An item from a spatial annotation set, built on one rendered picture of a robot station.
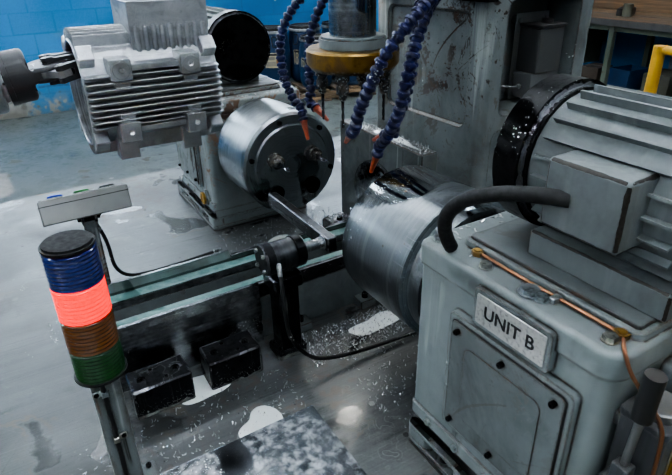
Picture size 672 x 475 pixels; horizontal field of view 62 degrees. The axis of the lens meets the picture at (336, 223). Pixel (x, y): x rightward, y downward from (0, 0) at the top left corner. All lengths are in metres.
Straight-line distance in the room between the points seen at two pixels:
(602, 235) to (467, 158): 0.63
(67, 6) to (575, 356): 6.27
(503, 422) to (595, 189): 0.31
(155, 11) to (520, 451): 0.77
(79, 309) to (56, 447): 0.40
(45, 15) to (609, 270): 6.24
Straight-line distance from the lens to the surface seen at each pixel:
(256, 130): 1.30
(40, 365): 1.24
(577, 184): 0.59
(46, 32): 6.58
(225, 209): 1.58
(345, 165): 1.34
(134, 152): 0.93
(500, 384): 0.70
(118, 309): 1.14
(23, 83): 0.91
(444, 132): 1.21
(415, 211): 0.85
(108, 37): 0.92
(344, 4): 1.07
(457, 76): 1.18
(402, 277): 0.84
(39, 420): 1.12
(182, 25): 0.93
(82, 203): 1.22
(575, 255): 0.66
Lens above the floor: 1.51
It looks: 26 degrees down
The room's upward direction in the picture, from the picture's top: 1 degrees counter-clockwise
